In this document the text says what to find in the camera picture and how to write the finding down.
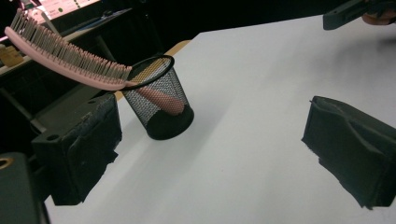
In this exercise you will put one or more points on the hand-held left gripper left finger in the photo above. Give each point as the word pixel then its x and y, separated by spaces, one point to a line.
pixel 77 149

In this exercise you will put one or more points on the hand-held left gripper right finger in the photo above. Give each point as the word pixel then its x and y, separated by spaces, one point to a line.
pixel 355 149

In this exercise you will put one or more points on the pink hairbrush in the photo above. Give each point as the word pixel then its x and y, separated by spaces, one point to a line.
pixel 62 67

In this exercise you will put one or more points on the black mesh pen holder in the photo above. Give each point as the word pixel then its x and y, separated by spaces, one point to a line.
pixel 169 124

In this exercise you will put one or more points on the small yellowish object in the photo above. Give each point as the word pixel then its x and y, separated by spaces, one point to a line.
pixel 11 56

